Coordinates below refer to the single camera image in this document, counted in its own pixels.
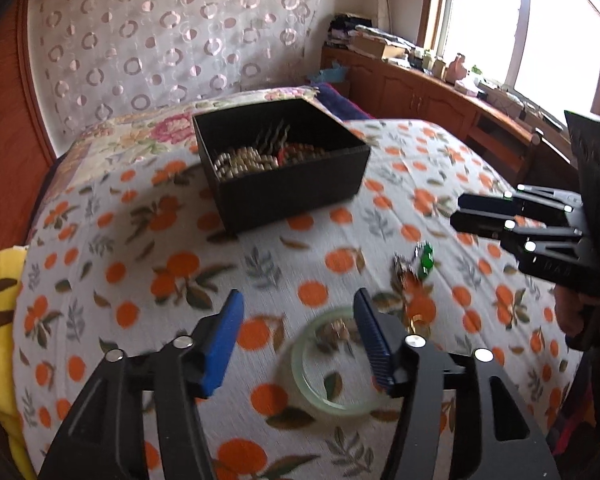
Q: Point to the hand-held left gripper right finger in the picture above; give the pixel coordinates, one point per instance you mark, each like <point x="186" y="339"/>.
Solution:
<point x="374" y="345"/>

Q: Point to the yellow striped plush toy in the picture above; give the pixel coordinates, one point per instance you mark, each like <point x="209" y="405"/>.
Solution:
<point x="0" y="360"/>

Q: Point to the person's right hand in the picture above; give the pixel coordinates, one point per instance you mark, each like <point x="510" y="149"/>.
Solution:
<point x="569" y="312"/>

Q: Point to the sheer circle-pattern curtain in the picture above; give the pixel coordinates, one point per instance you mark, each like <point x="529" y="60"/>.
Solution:
<point x="170" y="35"/>

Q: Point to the pile of books and papers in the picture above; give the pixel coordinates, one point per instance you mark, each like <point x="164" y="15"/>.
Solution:
<point x="369" y="37"/>

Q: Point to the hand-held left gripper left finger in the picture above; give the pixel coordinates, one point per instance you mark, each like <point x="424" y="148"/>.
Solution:
<point x="222" y="345"/>

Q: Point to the black square box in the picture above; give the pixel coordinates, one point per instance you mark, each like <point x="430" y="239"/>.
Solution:
<point x="290" y="195"/>

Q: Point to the pale green jade bangle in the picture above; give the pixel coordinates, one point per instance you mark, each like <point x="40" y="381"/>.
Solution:
<point x="305" y="375"/>

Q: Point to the floral bed sheet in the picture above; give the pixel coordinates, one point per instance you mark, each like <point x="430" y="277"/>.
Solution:
<point x="145" y="130"/>

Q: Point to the white power strip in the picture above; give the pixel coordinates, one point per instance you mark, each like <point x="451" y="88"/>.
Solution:
<point x="519" y="105"/>

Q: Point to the long wooden cabinet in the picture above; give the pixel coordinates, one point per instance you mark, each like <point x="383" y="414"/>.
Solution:
<point x="414" y="95"/>

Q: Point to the green gem earrings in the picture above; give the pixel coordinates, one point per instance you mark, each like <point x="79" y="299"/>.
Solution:
<point x="424" y="260"/>

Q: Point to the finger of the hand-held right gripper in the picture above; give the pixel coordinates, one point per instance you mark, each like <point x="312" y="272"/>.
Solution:
<point x="484" y="202"/>
<point x="479" y="224"/>

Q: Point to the teal plastic bag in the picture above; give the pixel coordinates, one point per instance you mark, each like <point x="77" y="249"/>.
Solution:
<point x="339" y="72"/>

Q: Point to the small white jar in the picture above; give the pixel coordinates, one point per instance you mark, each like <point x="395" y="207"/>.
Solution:
<point x="438" y="64"/>

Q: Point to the wooden framed window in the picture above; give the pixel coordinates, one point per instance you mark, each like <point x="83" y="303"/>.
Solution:
<point x="504" y="25"/>

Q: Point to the dark blue blanket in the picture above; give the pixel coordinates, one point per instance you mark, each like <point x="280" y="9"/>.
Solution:
<point x="340" y="102"/>

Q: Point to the pink figurine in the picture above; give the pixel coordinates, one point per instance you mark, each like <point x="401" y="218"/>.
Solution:
<point x="457" y="67"/>

